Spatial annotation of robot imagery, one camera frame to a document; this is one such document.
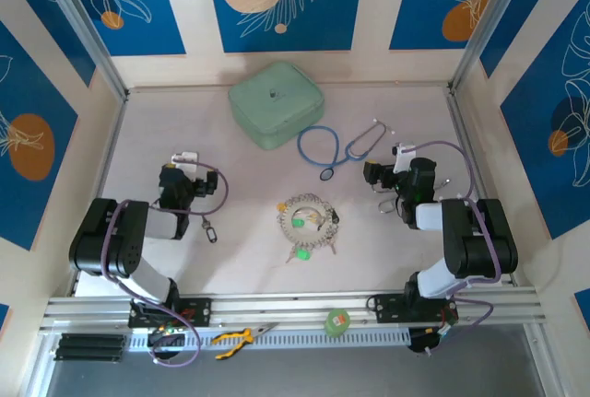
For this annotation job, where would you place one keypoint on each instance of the grey metal sheet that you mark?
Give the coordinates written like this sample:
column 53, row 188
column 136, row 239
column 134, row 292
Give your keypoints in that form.
column 322, row 374

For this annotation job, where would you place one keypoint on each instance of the aluminium corner post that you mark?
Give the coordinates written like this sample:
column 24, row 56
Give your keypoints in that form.
column 488, row 19
column 83, row 24

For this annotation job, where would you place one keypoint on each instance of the black key tag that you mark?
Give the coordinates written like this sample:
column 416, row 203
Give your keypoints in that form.
column 211, row 234

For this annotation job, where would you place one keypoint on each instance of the black extrusion bars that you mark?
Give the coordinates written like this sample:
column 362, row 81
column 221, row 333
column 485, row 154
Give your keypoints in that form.
column 92, row 347

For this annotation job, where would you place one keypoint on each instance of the blue stethoscope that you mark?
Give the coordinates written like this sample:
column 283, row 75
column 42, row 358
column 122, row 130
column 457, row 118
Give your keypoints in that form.
column 327, row 174

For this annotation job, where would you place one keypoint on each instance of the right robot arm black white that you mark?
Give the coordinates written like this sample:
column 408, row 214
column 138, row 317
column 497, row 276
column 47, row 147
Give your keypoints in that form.
column 479, row 240

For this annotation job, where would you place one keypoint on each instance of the black key fob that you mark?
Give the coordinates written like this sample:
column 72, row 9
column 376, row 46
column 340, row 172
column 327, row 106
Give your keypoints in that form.
column 334, row 217

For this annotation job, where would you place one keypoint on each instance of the green tape roll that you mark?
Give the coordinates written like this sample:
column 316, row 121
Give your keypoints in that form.
column 337, row 322

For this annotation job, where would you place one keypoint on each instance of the small silver metal hook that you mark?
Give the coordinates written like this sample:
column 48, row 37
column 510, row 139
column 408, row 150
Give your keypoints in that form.
column 443, row 182

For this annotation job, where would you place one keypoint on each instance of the silver key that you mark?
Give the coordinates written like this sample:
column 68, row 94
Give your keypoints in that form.
column 290, row 258
column 332, row 248

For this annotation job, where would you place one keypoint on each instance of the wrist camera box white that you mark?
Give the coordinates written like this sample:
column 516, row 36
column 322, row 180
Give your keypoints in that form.
column 185, row 157
column 403, row 157

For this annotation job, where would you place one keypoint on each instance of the green key tag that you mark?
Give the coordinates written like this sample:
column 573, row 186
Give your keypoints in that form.
column 302, row 254
column 298, row 222

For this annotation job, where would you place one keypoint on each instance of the yellow key tag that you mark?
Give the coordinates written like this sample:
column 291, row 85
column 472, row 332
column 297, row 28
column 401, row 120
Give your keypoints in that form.
column 281, row 206

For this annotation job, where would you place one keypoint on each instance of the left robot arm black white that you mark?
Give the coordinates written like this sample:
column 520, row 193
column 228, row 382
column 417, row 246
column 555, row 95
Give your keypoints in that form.
column 101, row 240

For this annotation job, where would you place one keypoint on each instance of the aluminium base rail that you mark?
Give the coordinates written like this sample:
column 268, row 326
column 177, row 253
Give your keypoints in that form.
column 286, row 309

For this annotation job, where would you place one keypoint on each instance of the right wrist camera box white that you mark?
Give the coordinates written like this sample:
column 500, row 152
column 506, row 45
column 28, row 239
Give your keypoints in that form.
column 403, row 157

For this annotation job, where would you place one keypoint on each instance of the aluminium table side rail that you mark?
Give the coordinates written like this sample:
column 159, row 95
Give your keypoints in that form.
column 108, row 157
column 465, row 139

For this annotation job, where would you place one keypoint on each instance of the mint green zip case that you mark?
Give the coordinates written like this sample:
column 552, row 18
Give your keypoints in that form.
column 276, row 102

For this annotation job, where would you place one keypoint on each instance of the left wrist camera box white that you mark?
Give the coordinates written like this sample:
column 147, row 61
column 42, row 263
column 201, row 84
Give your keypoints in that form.
column 185, row 157

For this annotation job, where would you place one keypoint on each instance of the silver carabiner clip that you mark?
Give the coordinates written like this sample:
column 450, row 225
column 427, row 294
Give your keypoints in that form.
column 381, row 205

